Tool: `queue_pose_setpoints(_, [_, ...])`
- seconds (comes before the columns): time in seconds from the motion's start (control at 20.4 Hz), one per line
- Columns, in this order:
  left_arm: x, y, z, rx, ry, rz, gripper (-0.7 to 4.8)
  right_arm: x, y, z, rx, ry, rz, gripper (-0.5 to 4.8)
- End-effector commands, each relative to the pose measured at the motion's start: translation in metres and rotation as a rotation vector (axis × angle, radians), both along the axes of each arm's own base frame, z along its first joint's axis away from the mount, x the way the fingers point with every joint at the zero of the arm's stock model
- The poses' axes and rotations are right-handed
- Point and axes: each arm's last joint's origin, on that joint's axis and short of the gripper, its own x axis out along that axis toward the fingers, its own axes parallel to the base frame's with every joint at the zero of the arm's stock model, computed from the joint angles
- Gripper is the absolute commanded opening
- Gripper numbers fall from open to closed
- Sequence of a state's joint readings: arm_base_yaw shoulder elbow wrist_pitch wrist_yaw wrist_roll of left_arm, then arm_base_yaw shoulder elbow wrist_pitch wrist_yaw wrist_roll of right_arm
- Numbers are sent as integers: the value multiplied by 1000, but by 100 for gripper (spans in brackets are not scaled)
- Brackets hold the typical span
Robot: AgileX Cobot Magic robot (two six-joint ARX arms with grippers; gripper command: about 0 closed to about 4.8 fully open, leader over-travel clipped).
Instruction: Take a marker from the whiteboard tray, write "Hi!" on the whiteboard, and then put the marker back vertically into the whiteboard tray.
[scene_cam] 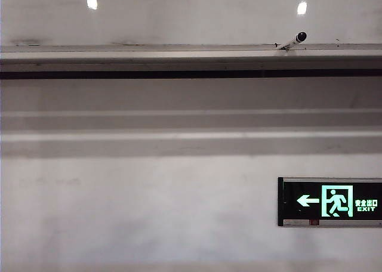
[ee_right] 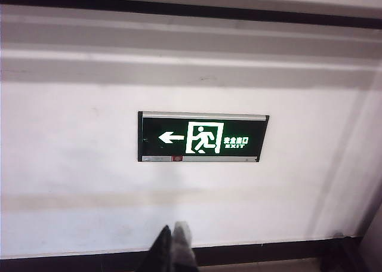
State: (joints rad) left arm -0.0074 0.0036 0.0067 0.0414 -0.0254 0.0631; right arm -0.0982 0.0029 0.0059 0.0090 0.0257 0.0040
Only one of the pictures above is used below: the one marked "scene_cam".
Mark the white marker with black cap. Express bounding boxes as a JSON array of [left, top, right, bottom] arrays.
[[277, 30, 309, 52]]

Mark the aluminium whiteboard tray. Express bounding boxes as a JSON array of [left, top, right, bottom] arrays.
[[0, 43, 382, 73]]

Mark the glossy white whiteboard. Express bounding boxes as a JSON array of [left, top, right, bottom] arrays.
[[0, 0, 382, 47]]

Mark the green illuminated exit sign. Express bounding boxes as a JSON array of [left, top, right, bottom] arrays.
[[278, 176, 382, 228]]

